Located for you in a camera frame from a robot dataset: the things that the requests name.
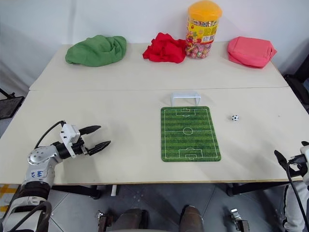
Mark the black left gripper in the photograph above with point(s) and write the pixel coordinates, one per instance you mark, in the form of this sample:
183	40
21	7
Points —
79	148

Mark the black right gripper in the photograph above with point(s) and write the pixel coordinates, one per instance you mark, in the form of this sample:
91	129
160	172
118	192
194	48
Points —
296	164

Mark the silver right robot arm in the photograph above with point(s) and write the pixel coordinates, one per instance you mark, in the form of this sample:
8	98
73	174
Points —
295	205

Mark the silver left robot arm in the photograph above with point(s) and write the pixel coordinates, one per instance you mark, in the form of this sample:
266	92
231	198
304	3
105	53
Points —
39	166

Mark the miniature soccer ball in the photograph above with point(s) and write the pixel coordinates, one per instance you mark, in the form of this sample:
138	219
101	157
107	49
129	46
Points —
235	118

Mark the green soccer field mat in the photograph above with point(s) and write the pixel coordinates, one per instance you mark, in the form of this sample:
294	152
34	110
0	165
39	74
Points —
190	134

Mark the black chair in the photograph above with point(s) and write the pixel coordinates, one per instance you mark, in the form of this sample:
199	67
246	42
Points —
298	88

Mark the crumpled green cloth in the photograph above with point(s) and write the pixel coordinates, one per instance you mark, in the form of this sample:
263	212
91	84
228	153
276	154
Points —
96	50

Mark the dark rounded robot knee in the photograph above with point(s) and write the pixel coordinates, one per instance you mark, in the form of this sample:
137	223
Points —
131	221
192	218

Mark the black metal rack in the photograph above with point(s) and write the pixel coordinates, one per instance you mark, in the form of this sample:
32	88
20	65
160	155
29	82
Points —
9	105

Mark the small grey toy goal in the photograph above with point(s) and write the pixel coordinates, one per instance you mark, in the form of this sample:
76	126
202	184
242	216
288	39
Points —
185	96

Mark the folded pink cloth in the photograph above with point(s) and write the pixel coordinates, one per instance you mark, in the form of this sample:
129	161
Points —
251	51

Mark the crumpled red cloth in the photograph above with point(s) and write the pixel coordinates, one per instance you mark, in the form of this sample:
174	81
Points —
165	49

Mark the candy jar with orange lid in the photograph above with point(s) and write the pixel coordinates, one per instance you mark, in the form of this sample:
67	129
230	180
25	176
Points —
202	31

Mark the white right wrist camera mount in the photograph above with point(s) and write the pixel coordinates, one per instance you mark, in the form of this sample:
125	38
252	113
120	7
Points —
305	153

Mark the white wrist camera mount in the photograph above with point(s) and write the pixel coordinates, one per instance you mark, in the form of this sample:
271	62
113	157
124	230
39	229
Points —
305	153
68	135

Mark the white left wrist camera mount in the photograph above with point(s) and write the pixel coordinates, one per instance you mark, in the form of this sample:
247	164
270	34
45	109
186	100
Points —
68	135

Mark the black table leg frame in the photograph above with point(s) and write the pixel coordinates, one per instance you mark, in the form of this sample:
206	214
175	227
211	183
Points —
253	188
77	191

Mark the white table support post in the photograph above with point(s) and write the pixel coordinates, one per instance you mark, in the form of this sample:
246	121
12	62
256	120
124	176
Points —
114	190

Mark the small metal bracket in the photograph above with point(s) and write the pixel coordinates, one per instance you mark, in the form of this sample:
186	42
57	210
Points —
239	221

